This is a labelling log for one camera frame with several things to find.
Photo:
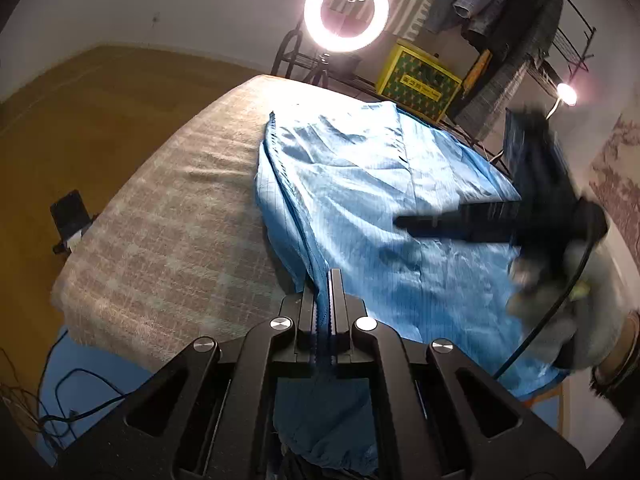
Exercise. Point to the black device on stand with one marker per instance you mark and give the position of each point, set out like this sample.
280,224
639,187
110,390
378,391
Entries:
70,210

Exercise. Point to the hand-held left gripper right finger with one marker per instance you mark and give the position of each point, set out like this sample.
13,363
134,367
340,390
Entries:
334,310

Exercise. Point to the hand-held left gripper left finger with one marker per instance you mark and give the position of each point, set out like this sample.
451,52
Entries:
315,320

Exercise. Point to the blue floor mat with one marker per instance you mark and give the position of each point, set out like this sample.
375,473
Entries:
100,385

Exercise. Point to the black tripod stand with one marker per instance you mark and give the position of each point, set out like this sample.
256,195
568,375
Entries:
320,67

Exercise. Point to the dark green jacket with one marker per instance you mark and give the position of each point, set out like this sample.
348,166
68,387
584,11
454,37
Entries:
442,10

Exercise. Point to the black metal clothes rack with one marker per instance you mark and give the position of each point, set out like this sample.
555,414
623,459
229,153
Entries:
280,54

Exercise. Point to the green striped wall hanging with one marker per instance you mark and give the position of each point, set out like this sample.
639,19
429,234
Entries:
415,5

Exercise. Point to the grey plaid coat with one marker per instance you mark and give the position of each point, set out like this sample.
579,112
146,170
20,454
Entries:
515,80

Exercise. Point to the light blue garment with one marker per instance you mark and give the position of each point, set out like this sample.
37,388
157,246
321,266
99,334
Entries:
350,185

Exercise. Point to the yellow narrow object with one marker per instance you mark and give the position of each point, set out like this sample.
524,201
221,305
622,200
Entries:
479,70

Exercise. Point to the person's right hand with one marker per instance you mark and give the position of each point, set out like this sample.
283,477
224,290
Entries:
540,295

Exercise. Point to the beige plaid blanket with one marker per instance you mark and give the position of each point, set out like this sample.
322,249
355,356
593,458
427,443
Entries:
175,210

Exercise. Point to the white clip lamp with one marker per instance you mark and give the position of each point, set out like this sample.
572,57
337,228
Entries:
566,94

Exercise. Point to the landscape wall poster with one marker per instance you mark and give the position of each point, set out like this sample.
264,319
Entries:
620,175

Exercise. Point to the yellow green box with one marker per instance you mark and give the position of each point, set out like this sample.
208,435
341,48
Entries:
410,80

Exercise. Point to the black coat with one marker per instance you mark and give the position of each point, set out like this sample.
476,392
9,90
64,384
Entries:
520,10

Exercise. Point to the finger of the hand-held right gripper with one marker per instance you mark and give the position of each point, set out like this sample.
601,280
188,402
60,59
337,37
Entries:
450,227

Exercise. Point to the round brown object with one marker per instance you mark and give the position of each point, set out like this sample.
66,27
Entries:
617,360

